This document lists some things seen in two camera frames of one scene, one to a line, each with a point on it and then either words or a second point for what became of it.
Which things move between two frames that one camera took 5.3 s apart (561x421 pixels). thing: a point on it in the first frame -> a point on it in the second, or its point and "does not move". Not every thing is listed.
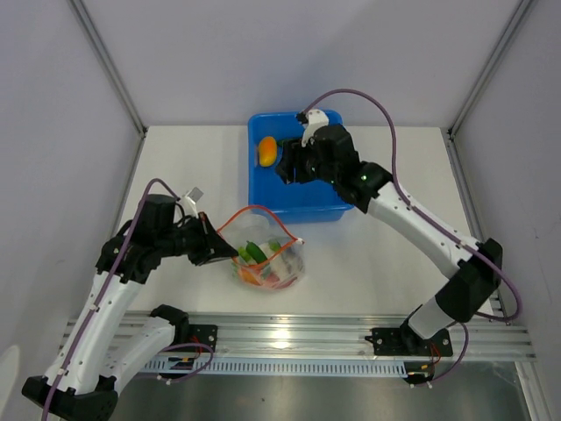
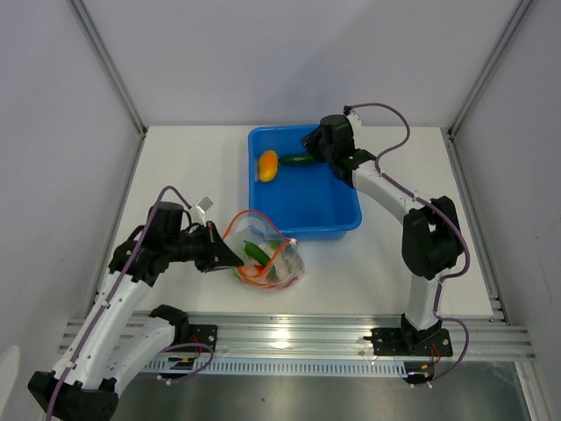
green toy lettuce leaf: (273, 245) -> (274, 244)
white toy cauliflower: (289, 263) does not move
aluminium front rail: (315, 337) does not move
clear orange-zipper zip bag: (268, 256) does not move
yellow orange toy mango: (267, 152) -> (268, 166)
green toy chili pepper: (255, 253) does not move
